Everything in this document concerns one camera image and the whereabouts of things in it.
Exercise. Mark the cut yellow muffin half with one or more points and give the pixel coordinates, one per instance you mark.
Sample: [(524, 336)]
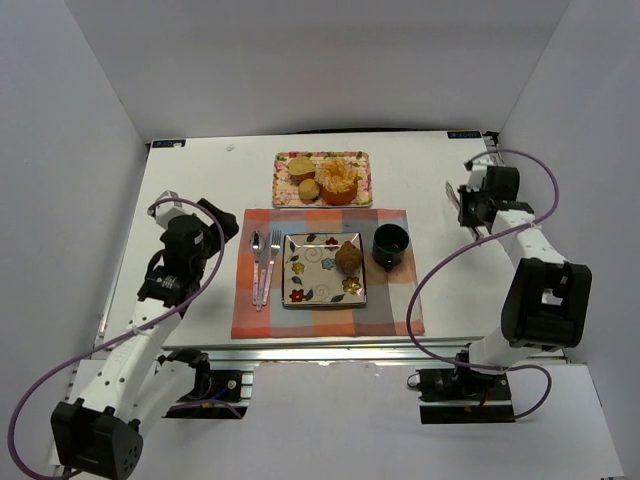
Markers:
[(301, 168)]

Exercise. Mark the spoon with pink handle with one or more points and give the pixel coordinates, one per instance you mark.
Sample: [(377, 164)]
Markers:
[(257, 247)]

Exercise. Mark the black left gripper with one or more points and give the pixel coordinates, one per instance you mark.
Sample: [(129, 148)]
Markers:
[(220, 223)]

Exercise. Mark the dark brown muffin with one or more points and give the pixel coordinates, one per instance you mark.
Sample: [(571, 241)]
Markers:
[(348, 258)]

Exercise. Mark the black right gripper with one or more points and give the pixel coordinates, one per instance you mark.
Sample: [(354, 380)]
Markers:
[(467, 209)]

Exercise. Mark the metal serving tongs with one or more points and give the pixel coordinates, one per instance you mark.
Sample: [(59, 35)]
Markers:
[(453, 198)]

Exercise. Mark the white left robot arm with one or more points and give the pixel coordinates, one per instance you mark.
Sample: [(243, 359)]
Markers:
[(102, 432)]

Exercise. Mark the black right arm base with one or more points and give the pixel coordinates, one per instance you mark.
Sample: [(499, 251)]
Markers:
[(459, 395)]

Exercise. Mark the orange crumb bundt cake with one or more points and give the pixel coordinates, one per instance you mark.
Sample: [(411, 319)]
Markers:
[(338, 181)]

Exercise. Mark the square floral plate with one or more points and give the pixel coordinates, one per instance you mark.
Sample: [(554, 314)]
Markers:
[(311, 276)]

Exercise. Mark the floral serving tray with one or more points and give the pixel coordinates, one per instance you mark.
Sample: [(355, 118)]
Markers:
[(285, 189)]

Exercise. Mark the small yellow muffin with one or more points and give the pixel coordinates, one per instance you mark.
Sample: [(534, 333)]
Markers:
[(308, 190)]

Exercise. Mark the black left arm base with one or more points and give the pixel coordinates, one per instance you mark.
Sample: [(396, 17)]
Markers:
[(218, 393)]

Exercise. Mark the fork with pink handle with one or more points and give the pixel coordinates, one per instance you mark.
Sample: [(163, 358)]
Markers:
[(275, 246)]

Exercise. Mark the checked orange placemat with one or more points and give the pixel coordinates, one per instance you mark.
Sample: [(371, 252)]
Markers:
[(376, 303)]

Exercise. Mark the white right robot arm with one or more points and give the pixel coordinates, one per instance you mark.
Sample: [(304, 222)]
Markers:
[(546, 305)]

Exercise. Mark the dark green mug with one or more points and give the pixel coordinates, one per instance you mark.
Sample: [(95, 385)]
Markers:
[(390, 242)]

